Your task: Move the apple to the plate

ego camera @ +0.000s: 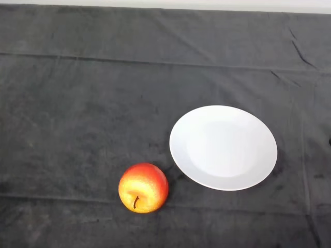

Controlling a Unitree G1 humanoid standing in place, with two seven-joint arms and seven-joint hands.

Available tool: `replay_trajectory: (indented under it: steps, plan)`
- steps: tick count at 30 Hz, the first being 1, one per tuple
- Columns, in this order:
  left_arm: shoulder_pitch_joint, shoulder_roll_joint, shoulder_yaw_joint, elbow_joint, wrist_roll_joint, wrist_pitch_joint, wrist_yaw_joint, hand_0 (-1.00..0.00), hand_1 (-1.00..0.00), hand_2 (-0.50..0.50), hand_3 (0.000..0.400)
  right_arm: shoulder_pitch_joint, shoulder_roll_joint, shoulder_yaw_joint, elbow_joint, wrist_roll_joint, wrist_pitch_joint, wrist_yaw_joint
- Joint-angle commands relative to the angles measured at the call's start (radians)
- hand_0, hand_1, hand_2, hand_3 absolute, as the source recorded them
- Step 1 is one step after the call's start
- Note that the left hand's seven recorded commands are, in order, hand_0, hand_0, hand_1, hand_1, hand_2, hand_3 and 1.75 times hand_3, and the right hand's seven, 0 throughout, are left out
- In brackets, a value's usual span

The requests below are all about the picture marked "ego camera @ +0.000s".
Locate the red yellow apple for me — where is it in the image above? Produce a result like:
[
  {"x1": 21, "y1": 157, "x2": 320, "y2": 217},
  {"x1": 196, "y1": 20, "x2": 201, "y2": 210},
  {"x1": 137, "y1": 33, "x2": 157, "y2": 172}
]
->
[{"x1": 118, "y1": 163, "x2": 169, "y2": 214}]

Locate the white round plate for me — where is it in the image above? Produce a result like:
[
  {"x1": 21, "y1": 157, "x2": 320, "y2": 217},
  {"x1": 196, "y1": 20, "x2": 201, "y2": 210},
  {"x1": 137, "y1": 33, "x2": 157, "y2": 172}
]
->
[{"x1": 169, "y1": 105, "x2": 278, "y2": 191}]

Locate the black cloth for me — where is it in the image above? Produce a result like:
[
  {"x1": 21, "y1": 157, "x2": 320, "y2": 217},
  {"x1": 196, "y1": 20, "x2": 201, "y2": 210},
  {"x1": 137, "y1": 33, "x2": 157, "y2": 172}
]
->
[{"x1": 0, "y1": 4, "x2": 331, "y2": 248}]

